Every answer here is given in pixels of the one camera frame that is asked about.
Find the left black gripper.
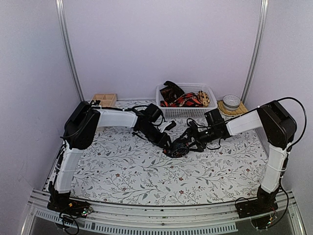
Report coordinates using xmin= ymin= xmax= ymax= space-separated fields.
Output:
xmin=140 ymin=124 xmax=174 ymax=150

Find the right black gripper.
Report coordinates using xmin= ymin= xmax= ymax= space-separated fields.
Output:
xmin=177 ymin=126 xmax=217 ymax=152

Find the dark floral tie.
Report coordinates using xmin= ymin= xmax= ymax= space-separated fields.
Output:
xmin=163 ymin=142 xmax=189 ymax=158

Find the white plastic basket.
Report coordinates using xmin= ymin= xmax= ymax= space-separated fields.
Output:
xmin=156 ymin=83 xmax=218 ymax=118

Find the wooden compartment box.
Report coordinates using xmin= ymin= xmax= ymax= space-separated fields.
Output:
xmin=90 ymin=93 xmax=117 ymax=132

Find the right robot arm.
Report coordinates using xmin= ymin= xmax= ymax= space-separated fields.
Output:
xmin=172 ymin=100 xmax=297 ymax=213

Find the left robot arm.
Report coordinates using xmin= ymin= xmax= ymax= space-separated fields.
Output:
xmin=48 ymin=101 xmax=176 ymax=212

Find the red black tie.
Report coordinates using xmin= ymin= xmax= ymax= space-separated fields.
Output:
xmin=160 ymin=93 xmax=203 ymax=108

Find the yellow spotted tie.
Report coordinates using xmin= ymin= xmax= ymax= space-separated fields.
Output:
xmin=197 ymin=91 xmax=210 ymax=107

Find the dark patterned tie in basket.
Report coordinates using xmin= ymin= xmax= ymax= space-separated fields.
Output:
xmin=160 ymin=81 xmax=185 ymax=103

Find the floral tablecloth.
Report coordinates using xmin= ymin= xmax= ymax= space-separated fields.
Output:
xmin=47 ymin=99 xmax=281 ymax=206

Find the ceramic bowl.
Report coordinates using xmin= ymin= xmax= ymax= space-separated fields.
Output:
xmin=222 ymin=94 xmax=241 ymax=111

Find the bamboo coaster mat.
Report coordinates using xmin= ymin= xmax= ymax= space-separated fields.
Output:
xmin=217 ymin=100 xmax=248 ymax=117

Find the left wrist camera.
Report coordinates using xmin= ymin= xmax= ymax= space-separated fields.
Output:
xmin=158 ymin=120 xmax=177 ymax=133

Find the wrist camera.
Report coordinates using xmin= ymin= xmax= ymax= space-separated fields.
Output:
xmin=186 ymin=118 xmax=199 ymax=131
xmin=158 ymin=120 xmax=177 ymax=133

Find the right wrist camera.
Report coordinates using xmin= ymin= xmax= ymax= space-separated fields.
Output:
xmin=186 ymin=118 xmax=199 ymax=131

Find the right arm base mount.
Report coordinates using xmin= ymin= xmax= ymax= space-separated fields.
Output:
xmin=235 ymin=187 xmax=279 ymax=218

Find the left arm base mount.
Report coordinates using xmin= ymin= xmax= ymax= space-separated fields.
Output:
xmin=47 ymin=181 xmax=93 ymax=217

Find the front aluminium rail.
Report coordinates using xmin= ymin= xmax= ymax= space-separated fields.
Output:
xmin=20 ymin=190 xmax=307 ymax=235

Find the right aluminium frame post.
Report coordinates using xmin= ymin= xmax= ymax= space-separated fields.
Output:
xmin=241 ymin=0 xmax=269 ymax=104

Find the aluminium frame post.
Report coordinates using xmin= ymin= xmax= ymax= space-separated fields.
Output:
xmin=241 ymin=0 xmax=269 ymax=104
xmin=55 ymin=0 xmax=85 ymax=101

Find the left aluminium frame post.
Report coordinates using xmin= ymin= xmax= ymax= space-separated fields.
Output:
xmin=55 ymin=0 xmax=85 ymax=101

